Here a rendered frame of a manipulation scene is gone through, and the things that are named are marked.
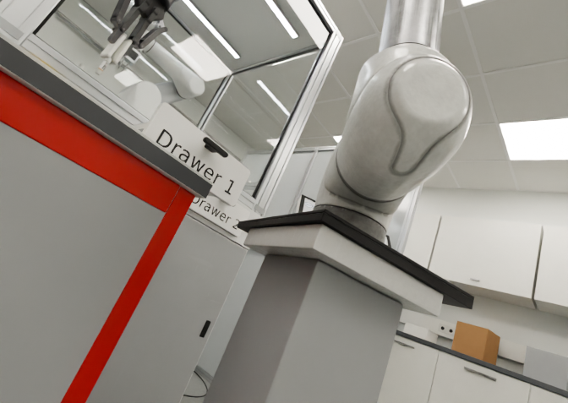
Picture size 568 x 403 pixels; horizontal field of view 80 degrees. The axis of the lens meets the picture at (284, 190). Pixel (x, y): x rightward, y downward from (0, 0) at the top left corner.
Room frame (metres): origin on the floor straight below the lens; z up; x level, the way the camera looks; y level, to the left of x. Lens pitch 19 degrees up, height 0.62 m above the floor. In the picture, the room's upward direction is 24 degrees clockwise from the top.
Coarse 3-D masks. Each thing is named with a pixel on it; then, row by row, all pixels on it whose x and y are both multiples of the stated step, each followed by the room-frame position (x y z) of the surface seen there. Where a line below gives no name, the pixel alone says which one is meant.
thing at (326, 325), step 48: (288, 240) 0.54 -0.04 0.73; (336, 240) 0.48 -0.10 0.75; (288, 288) 0.57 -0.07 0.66; (336, 288) 0.54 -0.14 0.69; (384, 288) 0.53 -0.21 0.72; (432, 288) 0.56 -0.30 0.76; (240, 336) 0.66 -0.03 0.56; (288, 336) 0.52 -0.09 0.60; (336, 336) 0.55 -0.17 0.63; (384, 336) 0.58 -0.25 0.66; (240, 384) 0.60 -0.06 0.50; (288, 384) 0.53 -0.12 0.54; (336, 384) 0.56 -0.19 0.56
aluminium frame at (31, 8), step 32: (0, 0) 0.70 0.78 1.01; (32, 0) 0.72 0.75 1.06; (64, 0) 0.76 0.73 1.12; (32, 32) 0.76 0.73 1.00; (64, 64) 0.81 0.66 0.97; (320, 64) 1.34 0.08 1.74; (96, 96) 0.88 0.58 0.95; (288, 128) 1.33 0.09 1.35; (288, 160) 1.38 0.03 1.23; (256, 192) 1.34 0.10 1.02
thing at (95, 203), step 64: (0, 64) 0.32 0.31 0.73; (0, 128) 0.35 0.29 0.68; (64, 128) 0.38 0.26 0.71; (128, 128) 0.41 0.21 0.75; (0, 192) 0.37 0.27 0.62; (64, 192) 0.40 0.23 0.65; (128, 192) 0.44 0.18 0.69; (192, 192) 0.49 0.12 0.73; (0, 256) 0.39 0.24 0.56; (64, 256) 0.43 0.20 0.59; (128, 256) 0.48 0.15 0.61; (0, 320) 0.41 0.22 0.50; (64, 320) 0.45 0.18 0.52; (128, 320) 0.50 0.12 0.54; (0, 384) 0.44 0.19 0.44; (64, 384) 0.48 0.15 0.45
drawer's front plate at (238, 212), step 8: (200, 200) 1.16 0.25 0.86; (208, 200) 1.18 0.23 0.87; (216, 200) 1.20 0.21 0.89; (192, 208) 1.15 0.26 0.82; (200, 208) 1.17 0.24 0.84; (208, 208) 1.19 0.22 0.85; (216, 208) 1.21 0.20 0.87; (224, 208) 1.23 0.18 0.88; (232, 208) 1.25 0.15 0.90; (240, 208) 1.27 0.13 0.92; (208, 216) 1.20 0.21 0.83; (216, 216) 1.22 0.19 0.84; (224, 216) 1.24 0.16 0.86; (232, 216) 1.26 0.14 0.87; (240, 216) 1.29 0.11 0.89; (216, 224) 1.23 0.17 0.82; (224, 224) 1.25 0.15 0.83; (232, 224) 1.27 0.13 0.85; (232, 232) 1.29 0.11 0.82; (240, 232) 1.31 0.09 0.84
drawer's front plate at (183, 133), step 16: (160, 112) 0.67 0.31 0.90; (176, 112) 0.69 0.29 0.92; (144, 128) 0.68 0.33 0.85; (160, 128) 0.68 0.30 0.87; (176, 128) 0.70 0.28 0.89; (192, 128) 0.72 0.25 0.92; (192, 144) 0.74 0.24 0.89; (192, 160) 0.75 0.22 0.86; (208, 160) 0.77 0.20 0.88; (224, 160) 0.80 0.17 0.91; (208, 176) 0.79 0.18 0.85; (224, 176) 0.82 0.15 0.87; (240, 176) 0.84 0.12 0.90; (224, 192) 0.83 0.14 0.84; (240, 192) 0.86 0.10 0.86
